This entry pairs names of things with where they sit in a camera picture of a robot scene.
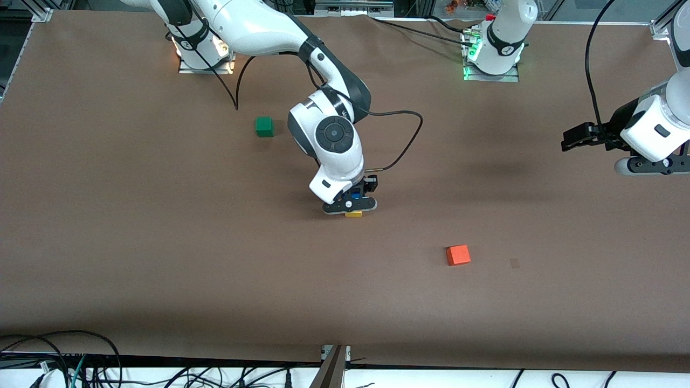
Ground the orange cube block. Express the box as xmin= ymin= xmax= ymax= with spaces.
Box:
xmin=446 ymin=245 xmax=472 ymax=267

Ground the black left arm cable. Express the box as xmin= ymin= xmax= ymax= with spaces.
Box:
xmin=584 ymin=0 xmax=618 ymax=131

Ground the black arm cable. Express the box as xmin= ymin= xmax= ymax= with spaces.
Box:
xmin=584 ymin=0 xmax=618 ymax=131
xmin=182 ymin=24 xmax=424 ymax=173

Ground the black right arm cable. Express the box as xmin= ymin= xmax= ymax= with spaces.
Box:
xmin=182 ymin=24 xmax=424 ymax=173

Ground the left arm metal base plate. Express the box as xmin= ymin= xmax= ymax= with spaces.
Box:
xmin=462 ymin=28 xmax=520 ymax=83

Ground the metal mount bracket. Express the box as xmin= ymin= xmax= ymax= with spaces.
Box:
xmin=321 ymin=344 xmax=351 ymax=363

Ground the black left base cable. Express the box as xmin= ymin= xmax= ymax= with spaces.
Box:
xmin=371 ymin=15 xmax=476 ymax=48

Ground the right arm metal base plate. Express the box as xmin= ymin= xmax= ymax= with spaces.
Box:
xmin=177 ymin=32 xmax=238 ymax=75

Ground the dark camera mount bar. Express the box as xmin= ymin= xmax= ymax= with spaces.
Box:
xmin=309 ymin=346 xmax=347 ymax=388

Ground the black looping cable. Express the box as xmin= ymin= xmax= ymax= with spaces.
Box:
xmin=0 ymin=329 xmax=124 ymax=388

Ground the teal cable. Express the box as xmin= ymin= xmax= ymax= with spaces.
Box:
xmin=68 ymin=355 xmax=88 ymax=388

